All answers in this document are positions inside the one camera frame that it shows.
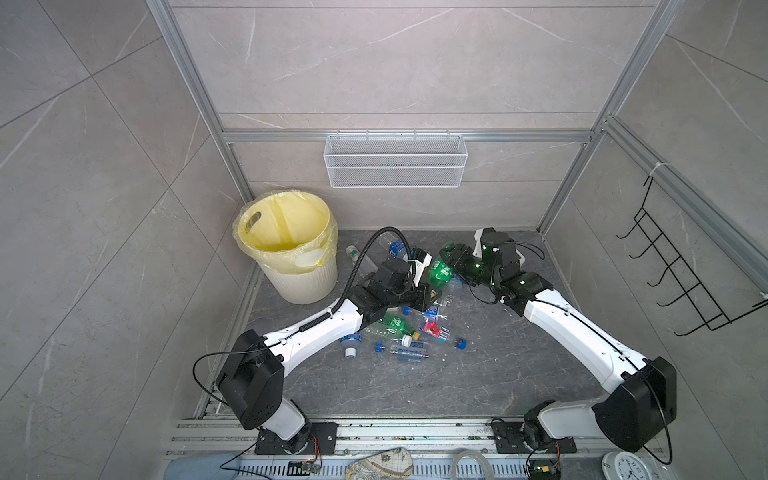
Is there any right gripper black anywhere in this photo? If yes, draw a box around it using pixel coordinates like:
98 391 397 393
439 242 501 292

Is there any green bottle blue cap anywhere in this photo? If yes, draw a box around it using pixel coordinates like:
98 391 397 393
428 258 454 289

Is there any pink crushed bottle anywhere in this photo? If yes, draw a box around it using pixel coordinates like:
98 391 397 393
420 319 467 350

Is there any clear bottle blue label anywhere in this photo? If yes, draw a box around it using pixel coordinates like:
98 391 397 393
388 240 408 260
340 332 362 359

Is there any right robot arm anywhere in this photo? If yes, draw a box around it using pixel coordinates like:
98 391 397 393
439 227 677 453

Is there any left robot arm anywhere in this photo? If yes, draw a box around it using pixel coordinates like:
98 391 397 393
202 226 438 453

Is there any white bin with yellow liner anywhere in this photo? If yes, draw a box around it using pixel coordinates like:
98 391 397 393
232 189 338 305

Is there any green bottle yellow cap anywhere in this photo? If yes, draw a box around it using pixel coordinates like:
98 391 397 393
377 313 421 341

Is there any clear bottle blue label back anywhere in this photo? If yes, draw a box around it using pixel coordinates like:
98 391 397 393
388 240 408 260

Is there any small clear bottle white cap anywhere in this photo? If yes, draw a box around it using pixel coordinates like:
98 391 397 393
345 245 378 278

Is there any crushed clear bottle blue cap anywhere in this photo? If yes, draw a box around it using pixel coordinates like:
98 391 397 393
374 341 430 362

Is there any patterned cloth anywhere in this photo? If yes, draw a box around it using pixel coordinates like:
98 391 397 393
345 448 414 480

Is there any white tape roll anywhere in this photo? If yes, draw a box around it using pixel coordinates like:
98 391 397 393
450 450 496 480

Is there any white round analog clock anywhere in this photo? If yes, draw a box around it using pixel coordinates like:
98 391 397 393
601 451 652 480

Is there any blue grey cushion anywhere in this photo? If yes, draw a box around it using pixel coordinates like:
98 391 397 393
163 455 240 480

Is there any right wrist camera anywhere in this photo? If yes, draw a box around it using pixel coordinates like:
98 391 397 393
473 228 485 259

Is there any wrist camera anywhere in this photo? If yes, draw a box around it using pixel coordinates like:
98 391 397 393
473 228 485 259
409 247 432 287

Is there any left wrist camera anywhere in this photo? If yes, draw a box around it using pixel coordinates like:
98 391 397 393
409 247 432 287

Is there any white wire mesh basket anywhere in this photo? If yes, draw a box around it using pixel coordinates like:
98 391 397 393
323 134 468 189

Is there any black wire hook rack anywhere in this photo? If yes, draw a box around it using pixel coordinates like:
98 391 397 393
616 175 767 337

